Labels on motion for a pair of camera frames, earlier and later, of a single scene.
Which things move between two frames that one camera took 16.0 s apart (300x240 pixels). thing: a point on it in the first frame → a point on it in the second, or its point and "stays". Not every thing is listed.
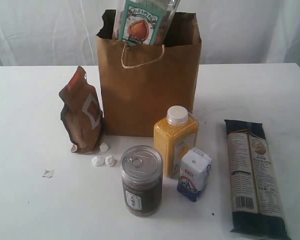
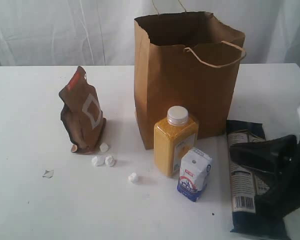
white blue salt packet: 196,165 stays
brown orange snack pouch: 81,113 stays
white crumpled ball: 97,161 stays
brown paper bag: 139,83 → 185,59
